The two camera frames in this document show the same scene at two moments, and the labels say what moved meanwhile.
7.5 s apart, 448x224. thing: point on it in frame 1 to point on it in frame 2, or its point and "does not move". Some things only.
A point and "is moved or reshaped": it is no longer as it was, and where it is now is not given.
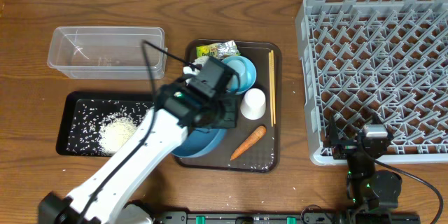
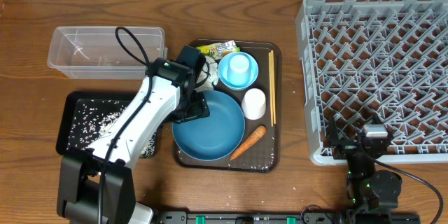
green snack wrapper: x=219 y=50 does not move
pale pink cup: x=253 y=104 does not move
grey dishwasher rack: x=381 y=54 does not move
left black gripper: x=234 y=121 to x=202 y=109
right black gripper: x=346 y=147 does not move
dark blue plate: x=199 y=141 is moved or reshaped
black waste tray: x=82 y=114 does not move
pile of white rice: x=116 y=131 is moved or reshaped
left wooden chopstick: x=270 y=87 does not move
